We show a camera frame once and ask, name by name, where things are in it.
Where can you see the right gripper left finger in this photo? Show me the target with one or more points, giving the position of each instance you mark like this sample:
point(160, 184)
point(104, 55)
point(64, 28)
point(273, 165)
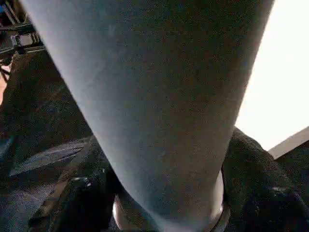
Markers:
point(79, 198)

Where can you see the black plastic mat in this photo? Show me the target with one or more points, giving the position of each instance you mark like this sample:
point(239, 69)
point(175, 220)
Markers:
point(36, 108)

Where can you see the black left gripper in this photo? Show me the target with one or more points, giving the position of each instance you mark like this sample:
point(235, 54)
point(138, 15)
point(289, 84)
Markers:
point(24, 41)

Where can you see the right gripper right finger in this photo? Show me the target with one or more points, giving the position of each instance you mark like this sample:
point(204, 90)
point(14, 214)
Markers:
point(253, 181)

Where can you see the white plastic table leg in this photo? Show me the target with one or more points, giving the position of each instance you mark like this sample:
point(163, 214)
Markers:
point(157, 96)

